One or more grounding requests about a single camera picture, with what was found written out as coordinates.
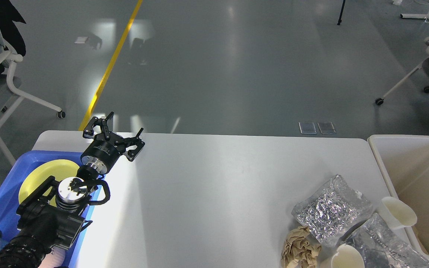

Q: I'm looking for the floor outlet plate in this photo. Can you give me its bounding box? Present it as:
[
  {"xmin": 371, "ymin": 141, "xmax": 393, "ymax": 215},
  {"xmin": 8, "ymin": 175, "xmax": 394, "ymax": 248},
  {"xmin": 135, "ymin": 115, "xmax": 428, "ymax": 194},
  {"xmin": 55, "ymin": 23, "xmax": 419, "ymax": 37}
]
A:
[
  {"xmin": 298, "ymin": 121, "xmax": 317, "ymax": 135},
  {"xmin": 317, "ymin": 122, "xmax": 336, "ymax": 134}
]

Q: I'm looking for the yellow plate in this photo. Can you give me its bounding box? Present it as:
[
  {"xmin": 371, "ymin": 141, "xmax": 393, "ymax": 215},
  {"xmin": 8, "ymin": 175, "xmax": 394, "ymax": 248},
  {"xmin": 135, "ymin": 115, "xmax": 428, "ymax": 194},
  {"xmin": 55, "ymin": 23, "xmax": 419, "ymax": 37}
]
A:
[{"xmin": 18, "ymin": 159, "xmax": 79, "ymax": 203}]

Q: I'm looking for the pink mug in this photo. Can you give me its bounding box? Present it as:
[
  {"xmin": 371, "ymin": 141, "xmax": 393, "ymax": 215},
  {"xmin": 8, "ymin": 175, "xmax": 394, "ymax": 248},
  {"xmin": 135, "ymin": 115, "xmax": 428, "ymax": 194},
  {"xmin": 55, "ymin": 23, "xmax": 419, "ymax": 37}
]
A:
[{"xmin": 41, "ymin": 246, "xmax": 66, "ymax": 268}]

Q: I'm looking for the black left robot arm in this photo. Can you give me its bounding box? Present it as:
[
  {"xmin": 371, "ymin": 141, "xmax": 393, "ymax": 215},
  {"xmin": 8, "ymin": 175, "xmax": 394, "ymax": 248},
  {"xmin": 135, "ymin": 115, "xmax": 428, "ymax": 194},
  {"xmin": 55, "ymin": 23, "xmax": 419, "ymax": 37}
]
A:
[{"xmin": 0, "ymin": 112, "xmax": 145, "ymax": 268}]

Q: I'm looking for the right floor outlet plate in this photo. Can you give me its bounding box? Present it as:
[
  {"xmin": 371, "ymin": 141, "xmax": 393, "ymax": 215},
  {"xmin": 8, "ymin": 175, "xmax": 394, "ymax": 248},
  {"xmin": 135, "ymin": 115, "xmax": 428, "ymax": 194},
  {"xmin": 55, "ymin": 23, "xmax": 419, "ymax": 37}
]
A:
[{"xmin": 317, "ymin": 122, "xmax": 336, "ymax": 134}]

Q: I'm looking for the crumpled aluminium foil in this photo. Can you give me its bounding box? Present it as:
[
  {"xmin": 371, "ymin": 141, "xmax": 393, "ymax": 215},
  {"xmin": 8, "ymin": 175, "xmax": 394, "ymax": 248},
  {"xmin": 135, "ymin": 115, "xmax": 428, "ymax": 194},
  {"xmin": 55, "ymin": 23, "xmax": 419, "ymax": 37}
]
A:
[{"xmin": 291, "ymin": 174, "xmax": 374, "ymax": 248}]

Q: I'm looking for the blue plastic tray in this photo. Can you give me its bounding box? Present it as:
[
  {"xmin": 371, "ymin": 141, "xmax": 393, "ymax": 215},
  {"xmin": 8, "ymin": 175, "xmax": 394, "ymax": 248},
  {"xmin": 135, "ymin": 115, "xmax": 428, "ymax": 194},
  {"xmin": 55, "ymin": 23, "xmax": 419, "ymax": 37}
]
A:
[{"xmin": 0, "ymin": 150, "xmax": 89, "ymax": 257}]

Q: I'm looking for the clear plastic bag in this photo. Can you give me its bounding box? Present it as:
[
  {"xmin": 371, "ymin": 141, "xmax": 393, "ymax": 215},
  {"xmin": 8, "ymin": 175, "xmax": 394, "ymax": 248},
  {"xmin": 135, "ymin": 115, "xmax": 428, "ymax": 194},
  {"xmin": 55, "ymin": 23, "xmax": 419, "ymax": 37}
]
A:
[{"xmin": 344, "ymin": 213, "xmax": 429, "ymax": 268}]

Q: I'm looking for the white plastic bin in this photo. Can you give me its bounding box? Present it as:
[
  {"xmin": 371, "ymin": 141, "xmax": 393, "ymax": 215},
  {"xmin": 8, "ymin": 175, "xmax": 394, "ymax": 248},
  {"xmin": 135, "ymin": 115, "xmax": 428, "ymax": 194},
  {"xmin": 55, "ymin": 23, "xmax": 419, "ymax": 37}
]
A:
[{"xmin": 368, "ymin": 135, "xmax": 429, "ymax": 260}]

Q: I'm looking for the white office chair left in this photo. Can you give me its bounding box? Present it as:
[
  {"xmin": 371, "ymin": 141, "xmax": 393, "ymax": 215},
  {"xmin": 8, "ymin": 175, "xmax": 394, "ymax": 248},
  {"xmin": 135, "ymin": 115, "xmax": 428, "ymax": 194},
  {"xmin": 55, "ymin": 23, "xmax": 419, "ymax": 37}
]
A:
[{"xmin": 0, "ymin": 30, "xmax": 66, "ymax": 166}]

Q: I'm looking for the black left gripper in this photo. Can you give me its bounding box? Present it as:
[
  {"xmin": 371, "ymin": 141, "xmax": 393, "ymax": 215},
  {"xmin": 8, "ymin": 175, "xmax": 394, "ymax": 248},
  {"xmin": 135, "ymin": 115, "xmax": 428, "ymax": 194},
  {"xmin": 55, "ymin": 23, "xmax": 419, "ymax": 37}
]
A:
[{"xmin": 80, "ymin": 111, "xmax": 145, "ymax": 175}]

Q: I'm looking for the crumpled brown paper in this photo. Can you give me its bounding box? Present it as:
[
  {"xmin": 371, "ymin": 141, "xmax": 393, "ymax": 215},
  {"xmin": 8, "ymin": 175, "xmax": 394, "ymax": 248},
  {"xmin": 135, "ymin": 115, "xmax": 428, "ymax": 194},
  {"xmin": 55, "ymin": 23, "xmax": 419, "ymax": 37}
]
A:
[{"xmin": 281, "ymin": 226, "xmax": 322, "ymax": 268}]

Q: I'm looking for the left floor outlet plate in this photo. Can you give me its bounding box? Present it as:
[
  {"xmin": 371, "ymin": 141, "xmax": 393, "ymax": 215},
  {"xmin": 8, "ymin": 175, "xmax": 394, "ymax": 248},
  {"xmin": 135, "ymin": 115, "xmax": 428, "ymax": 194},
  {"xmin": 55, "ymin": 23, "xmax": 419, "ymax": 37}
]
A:
[{"xmin": 298, "ymin": 121, "xmax": 317, "ymax": 135}]

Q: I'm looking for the black tripod leg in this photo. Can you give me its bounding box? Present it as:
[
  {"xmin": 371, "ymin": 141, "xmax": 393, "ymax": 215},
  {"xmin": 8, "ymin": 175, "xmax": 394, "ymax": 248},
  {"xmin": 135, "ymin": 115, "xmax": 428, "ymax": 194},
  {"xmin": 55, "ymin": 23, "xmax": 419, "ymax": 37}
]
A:
[{"xmin": 337, "ymin": 0, "xmax": 346, "ymax": 26}]

